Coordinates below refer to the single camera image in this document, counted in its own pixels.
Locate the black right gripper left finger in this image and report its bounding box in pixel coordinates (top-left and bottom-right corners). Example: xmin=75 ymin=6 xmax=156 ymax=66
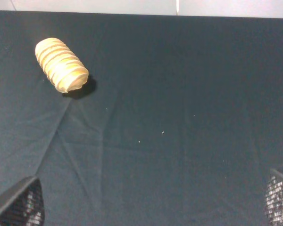
xmin=0 ymin=176 xmax=45 ymax=226

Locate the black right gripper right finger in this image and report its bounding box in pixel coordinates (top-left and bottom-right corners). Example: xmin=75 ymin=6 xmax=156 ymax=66
xmin=265 ymin=168 xmax=283 ymax=226

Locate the black tablecloth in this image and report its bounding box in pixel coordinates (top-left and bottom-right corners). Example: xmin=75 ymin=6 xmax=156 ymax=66
xmin=0 ymin=11 xmax=283 ymax=226

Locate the golden braided bread loaf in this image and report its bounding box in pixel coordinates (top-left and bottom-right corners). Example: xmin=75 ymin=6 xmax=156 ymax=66
xmin=35 ymin=37 xmax=89 ymax=94

